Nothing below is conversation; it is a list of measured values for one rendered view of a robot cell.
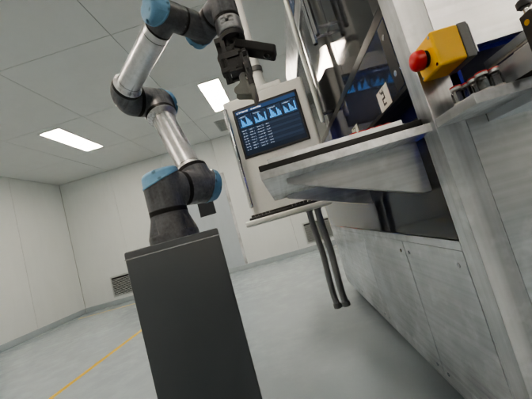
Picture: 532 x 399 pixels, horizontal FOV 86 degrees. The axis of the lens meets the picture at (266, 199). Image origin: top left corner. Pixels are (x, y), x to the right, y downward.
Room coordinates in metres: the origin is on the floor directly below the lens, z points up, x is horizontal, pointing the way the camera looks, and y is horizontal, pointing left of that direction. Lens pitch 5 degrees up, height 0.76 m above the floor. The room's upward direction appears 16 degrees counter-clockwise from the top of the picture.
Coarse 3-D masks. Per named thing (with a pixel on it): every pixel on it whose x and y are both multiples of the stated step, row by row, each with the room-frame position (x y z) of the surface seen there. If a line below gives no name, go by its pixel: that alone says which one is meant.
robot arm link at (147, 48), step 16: (144, 0) 0.70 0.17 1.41; (160, 0) 0.69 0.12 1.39; (144, 16) 0.71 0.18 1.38; (160, 16) 0.70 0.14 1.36; (176, 16) 0.73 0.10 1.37; (144, 32) 0.76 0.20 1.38; (160, 32) 0.75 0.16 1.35; (176, 32) 0.77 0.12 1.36; (144, 48) 0.79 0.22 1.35; (160, 48) 0.80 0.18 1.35; (128, 64) 0.85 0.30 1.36; (144, 64) 0.84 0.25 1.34; (112, 80) 0.92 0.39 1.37; (128, 80) 0.89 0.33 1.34; (144, 80) 0.91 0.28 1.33; (112, 96) 0.95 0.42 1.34; (128, 96) 0.94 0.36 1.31; (128, 112) 1.02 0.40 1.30
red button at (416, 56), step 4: (412, 52) 0.56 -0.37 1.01; (416, 52) 0.55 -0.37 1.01; (420, 52) 0.55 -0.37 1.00; (424, 52) 0.55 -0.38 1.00; (412, 56) 0.56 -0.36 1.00; (416, 56) 0.55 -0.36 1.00; (420, 56) 0.55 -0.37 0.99; (424, 56) 0.55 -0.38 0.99; (408, 60) 0.58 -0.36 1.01; (412, 60) 0.56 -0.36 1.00; (416, 60) 0.55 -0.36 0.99; (420, 60) 0.55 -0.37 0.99; (424, 60) 0.55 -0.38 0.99; (412, 64) 0.57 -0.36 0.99; (416, 64) 0.56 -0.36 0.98; (420, 64) 0.55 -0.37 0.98; (424, 64) 0.56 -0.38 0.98; (412, 68) 0.57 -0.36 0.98; (416, 68) 0.56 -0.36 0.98; (420, 68) 0.56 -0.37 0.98; (424, 68) 0.56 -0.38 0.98
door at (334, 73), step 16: (304, 16) 1.42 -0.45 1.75; (320, 16) 1.17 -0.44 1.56; (304, 32) 1.52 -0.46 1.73; (320, 32) 1.24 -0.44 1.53; (320, 48) 1.32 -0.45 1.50; (320, 64) 1.40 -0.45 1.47; (336, 64) 1.16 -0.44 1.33; (320, 80) 1.50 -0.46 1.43; (336, 80) 1.22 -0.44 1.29; (336, 96) 1.29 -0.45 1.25
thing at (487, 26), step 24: (432, 0) 0.62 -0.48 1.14; (456, 0) 0.61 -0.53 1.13; (480, 0) 0.61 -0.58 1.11; (504, 0) 0.61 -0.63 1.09; (288, 24) 1.82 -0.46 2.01; (432, 24) 0.62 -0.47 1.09; (480, 24) 0.61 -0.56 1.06; (504, 24) 0.61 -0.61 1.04; (288, 48) 2.09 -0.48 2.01; (288, 72) 2.44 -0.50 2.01; (312, 72) 1.59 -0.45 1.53
